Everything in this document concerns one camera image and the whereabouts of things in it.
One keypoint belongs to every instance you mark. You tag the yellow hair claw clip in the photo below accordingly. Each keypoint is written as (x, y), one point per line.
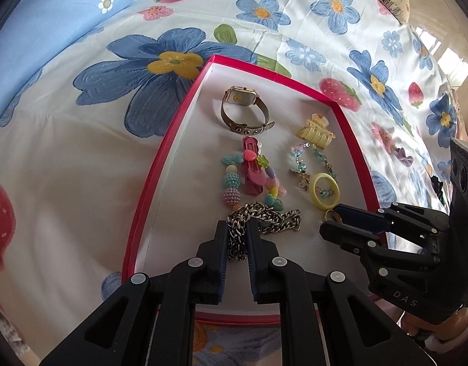
(314, 135)

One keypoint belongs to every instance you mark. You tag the purple bow hair clip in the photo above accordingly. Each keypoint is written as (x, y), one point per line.
(403, 157)

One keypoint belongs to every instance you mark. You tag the floral strawberry print bedsheet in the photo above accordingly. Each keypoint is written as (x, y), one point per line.
(85, 160)

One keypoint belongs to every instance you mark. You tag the light blue pillow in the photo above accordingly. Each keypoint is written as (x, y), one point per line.
(47, 26)

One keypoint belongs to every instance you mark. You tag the black flower hair clip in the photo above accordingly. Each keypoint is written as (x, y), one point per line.
(435, 183)

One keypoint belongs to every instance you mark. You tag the red cardboard box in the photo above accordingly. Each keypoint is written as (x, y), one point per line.
(188, 183)

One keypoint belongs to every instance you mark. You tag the gold square wristwatch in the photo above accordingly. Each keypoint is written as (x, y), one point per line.
(241, 97)

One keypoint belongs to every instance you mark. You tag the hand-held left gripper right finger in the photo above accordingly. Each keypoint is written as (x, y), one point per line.
(253, 263)

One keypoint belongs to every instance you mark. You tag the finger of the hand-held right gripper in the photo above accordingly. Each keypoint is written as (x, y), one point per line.
(363, 219)
(348, 236)

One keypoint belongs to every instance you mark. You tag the person's right hand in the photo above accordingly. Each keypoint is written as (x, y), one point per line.
(421, 324)

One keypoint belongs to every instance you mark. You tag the red hair clip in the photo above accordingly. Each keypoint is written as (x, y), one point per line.
(251, 167)

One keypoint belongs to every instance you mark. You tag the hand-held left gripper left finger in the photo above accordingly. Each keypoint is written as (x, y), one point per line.
(221, 263)

